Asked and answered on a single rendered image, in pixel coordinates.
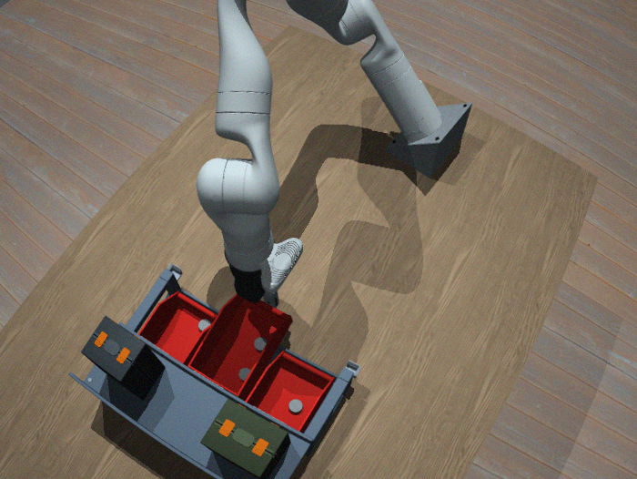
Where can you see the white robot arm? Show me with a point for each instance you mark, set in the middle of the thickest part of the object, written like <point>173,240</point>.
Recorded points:
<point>249,188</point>

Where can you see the grey metal shelf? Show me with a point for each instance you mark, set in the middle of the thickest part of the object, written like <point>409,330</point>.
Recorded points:
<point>182,404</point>

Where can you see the dark grey case with orange latches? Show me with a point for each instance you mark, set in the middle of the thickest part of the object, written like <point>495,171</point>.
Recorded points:
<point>123,357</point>

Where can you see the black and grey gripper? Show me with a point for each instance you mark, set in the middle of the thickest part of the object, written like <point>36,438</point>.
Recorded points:
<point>262,273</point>

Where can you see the dark green case with orange latches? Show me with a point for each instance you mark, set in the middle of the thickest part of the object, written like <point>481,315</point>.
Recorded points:
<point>246,440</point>

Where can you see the grey steel disc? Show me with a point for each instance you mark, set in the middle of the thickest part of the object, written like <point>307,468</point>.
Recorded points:
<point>260,343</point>
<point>203,324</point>
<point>295,406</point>
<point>243,373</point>

